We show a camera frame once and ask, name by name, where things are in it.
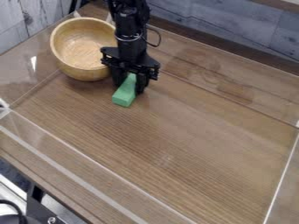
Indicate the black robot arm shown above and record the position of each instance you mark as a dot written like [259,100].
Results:
[130,15]

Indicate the black table leg bracket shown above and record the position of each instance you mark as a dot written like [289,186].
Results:
[36,211]

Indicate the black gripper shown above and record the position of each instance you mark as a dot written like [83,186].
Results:
[128,58]

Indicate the green rectangular stick block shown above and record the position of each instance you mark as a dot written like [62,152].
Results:
[126,93]

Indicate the clear acrylic tray wall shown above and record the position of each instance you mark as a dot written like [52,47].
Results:
[194,155]

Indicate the wooden bowl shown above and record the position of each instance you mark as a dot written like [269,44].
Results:
[76,40]

